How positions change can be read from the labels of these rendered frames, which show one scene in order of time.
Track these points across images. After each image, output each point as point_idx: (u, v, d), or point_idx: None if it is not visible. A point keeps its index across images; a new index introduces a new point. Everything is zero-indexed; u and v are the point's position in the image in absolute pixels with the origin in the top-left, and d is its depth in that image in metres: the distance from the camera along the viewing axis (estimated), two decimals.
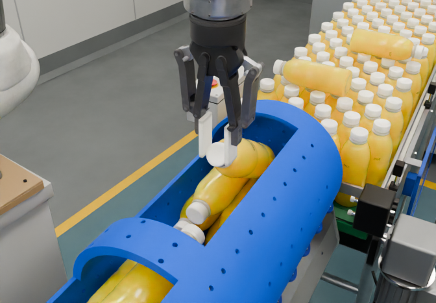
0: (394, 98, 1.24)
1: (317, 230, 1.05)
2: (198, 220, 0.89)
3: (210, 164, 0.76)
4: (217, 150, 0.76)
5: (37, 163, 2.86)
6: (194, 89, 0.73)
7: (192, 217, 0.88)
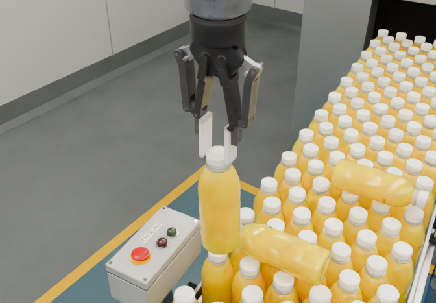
0: (388, 289, 0.90)
1: None
2: None
3: (208, 159, 0.75)
4: (218, 150, 0.77)
5: None
6: (194, 89, 0.73)
7: None
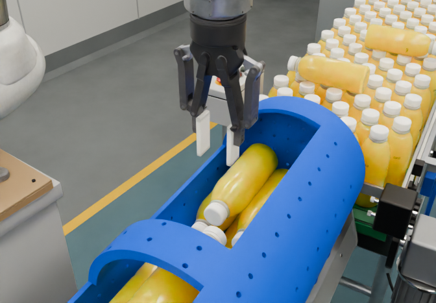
0: (414, 95, 1.20)
1: None
2: (216, 221, 0.85)
3: (279, 93, 1.21)
4: (285, 89, 1.23)
5: (41, 162, 2.82)
6: (192, 88, 0.73)
7: (210, 218, 0.84)
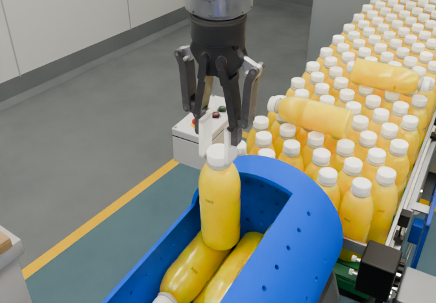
0: (399, 141, 1.13)
1: None
2: (212, 163, 0.75)
3: (257, 139, 1.14)
4: (263, 133, 1.16)
5: (26, 183, 2.75)
6: (194, 89, 0.73)
7: (213, 152, 0.76)
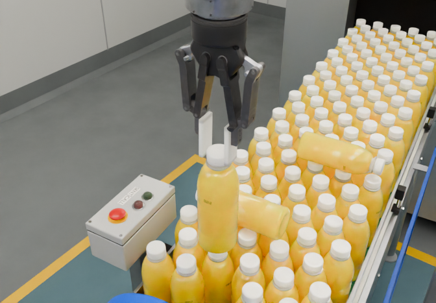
0: (342, 242, 0.99)
1: None
2: (212, 163, 0.75)
3: (180, 239, 1.00)
4: (188, 231, 1.02)
5: None
6: (194, 89, 0.73)
7: (213, 152, 0.76)
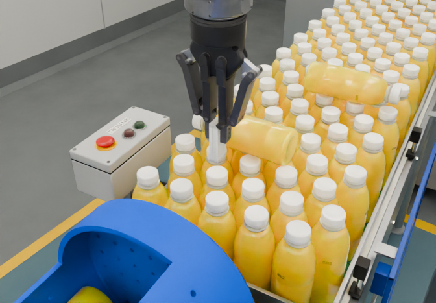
0: (357, 168, 0.88)
1: None
2: (211, 209, 0.81)
3: (175, 165, 0.89)
4: (184, 157, 0.91)
5: None
6: (202, 92, 0.72)
7: (212, 198, 0.81)
